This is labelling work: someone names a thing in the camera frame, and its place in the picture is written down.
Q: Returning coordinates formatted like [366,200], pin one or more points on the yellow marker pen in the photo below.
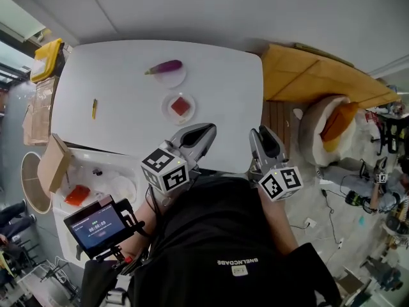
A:
[94,109]

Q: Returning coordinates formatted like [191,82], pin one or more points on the person's left forearm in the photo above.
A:
[140,229]

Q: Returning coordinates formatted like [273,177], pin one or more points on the white power strip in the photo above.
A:
[309,223]

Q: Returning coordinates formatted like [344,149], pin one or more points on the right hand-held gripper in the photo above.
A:
[281,182]

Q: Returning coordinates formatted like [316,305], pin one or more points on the person's black shirt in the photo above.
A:
[207,241]

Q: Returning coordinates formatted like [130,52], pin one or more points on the red plastic-wrapped packet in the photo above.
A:
[77,195]

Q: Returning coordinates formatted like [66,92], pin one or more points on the person's right forearm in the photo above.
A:
[281,225]

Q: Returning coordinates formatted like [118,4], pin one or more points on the purple eggplant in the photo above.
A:
[166,66]

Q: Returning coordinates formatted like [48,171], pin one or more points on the open cardboard box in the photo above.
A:
[54,163]

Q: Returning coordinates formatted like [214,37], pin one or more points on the black monitor screen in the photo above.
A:
[96,227]

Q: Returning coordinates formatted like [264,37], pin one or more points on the flattened cardboard sheets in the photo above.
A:
[40,114]

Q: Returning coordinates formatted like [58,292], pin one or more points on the white round plate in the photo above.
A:
[172,80]

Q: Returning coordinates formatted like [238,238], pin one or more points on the white pet bed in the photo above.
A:
[311,133]

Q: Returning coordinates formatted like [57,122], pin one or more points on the yellow box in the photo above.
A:
[48,59]

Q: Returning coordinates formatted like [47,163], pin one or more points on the orange cushion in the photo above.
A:
[340,120]

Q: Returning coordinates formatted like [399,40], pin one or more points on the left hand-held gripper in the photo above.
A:
[164,171]

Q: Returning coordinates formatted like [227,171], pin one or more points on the white bowl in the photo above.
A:
[124,189]

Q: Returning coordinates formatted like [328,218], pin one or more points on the black office chair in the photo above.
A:
[388,133]

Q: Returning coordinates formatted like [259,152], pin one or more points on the round beige bin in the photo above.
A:
[30,184]

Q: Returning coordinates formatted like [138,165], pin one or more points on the white counter basin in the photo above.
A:
[96,162]

